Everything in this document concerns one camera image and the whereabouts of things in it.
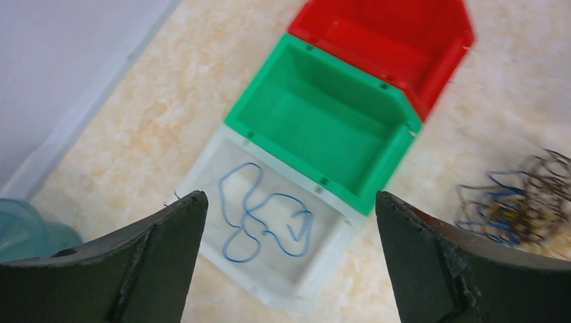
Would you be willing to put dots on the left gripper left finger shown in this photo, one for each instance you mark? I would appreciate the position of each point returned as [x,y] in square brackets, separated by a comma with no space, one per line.
[139,273]

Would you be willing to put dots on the white plastic bin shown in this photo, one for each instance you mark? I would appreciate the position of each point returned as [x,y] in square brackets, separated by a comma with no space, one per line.
[277,233]

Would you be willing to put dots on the red plastic bin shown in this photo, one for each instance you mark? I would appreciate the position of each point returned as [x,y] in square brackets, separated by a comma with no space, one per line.
[414,45]

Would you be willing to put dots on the green plastic bin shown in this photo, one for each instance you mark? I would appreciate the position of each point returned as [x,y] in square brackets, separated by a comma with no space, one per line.
[335,124]

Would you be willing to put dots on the teal translucent plastic tub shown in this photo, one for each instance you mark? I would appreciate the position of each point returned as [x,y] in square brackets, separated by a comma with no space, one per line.
[25,233]

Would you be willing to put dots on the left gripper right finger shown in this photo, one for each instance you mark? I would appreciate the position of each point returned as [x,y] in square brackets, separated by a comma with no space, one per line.
[440,273]

